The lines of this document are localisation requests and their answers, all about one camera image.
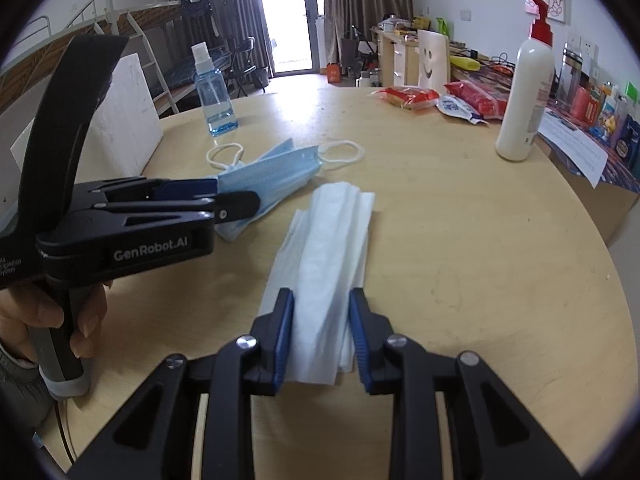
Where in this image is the steel thermos bottle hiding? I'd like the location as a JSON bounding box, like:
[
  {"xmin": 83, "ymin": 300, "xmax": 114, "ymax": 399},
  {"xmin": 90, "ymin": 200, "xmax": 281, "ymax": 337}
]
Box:
[{"xmin": 556, "ymin": 44, "xmax": 582, "ymax": 108}]

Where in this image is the white foam box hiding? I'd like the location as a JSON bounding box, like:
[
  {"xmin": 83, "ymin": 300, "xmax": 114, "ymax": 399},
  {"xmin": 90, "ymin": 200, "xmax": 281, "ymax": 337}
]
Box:
[{"xmin": 1, "ymin": 53, "xmax": 163, "ymax": 191}]

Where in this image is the white blue snack packet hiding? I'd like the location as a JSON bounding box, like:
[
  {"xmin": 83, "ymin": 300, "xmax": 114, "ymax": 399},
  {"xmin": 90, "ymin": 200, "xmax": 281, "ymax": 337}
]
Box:
[{"xmin": 436, "ymin": 96, "xmax": 487, "ymax": 126}]

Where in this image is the black folding chair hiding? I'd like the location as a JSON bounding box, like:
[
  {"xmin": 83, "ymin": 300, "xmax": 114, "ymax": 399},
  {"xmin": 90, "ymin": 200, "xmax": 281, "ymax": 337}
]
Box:
[{"xmin": 226, "ymin": 37, "xmax": 269, "ymax": 98}]

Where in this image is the wooden desk with drawers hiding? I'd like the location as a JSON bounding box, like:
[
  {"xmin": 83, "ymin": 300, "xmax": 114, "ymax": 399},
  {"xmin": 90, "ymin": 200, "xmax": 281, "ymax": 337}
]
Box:
[{"xmin": 370, "ymin": 24, "xmax": 482, "ymax": 89}]

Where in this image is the white paper sheet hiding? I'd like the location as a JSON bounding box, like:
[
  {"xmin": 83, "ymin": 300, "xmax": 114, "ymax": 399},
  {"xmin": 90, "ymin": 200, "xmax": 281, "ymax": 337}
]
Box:
[{"xmin": 538, "ymin": 108, "xmax": 608, "ymax": 188}]

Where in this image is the wooden smiley chair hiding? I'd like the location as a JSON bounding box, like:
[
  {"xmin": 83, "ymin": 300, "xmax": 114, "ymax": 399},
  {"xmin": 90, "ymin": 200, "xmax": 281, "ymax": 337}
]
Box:
[{"xmin": 418, "ymin": 29, "xmax": 450, "ymax": 94}]

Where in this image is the blue spray bottle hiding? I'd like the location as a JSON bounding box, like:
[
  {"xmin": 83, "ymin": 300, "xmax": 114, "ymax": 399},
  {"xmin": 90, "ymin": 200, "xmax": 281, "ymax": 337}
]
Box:
[{"xmin": 191, "ymin": 42, "xmax": 239, "ymax": 138}]

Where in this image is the glass balcony door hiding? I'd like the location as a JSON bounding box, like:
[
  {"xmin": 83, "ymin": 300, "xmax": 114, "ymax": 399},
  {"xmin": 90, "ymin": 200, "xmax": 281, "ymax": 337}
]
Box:
[{"xmin": 262, "ymin": 0, "xmax": 324, "ymax": 76}]

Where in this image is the white tissue stack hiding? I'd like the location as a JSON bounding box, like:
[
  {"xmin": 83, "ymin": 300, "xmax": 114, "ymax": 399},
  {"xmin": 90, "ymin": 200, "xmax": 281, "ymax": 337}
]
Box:
[{"xmin": 258, "ymin": 182, "xmax": 375, "ymax": 385}]

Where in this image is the metal bunk bed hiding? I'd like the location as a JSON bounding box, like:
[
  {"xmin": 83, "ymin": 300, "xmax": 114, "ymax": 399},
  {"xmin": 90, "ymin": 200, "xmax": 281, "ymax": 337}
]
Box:
[{"xmin": 0, "ymin": 0, "xmax": 237, "ymax": 116}]

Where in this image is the person's left hand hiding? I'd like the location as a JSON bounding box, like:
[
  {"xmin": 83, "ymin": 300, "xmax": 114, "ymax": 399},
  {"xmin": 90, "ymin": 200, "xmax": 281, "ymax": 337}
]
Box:
[{"xmin": 1, "ymin": 281, "xmax": 113, "ymax": 362}]

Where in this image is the white lotion pump bottle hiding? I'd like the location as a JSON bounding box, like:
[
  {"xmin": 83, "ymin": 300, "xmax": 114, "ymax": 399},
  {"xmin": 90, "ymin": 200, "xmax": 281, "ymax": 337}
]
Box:
[{"xmin": 495, "ymin": 0, "xmax": 554, "ymax": 162}]

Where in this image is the yellow banana toy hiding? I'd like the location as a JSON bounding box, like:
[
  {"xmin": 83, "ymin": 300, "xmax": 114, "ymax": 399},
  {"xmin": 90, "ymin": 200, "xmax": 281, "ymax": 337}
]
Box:
[{"xmin": 449, "ymin": 55, "xmax": 482, "ymax": 72}]

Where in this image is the red wrapped package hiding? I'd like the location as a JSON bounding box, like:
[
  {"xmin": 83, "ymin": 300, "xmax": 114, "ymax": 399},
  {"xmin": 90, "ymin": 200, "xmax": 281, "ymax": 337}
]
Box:
[{"xmin": 445, "ymin": 80, "xmax": 509, "ymax": 119}]

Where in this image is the red snack packet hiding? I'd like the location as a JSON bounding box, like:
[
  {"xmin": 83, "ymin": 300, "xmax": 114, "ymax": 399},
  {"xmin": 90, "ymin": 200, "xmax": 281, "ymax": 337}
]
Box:
[{"xmin": 371, "ymin": 86, "xmax": 440, "ymax": 112}]

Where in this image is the orange jug on floor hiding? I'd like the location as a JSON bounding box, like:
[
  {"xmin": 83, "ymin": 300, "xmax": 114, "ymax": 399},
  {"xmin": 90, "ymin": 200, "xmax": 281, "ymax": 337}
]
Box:
[{"xmin": 326, "ymin": 63, "xmax": 342, "ymax": 84}]

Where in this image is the blue face mask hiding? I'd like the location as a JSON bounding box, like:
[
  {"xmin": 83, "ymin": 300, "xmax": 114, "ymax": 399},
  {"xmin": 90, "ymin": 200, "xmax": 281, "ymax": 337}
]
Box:
[{"xmin": 205, "ymin": 138, "xmax": 366, "ymax": 242}]

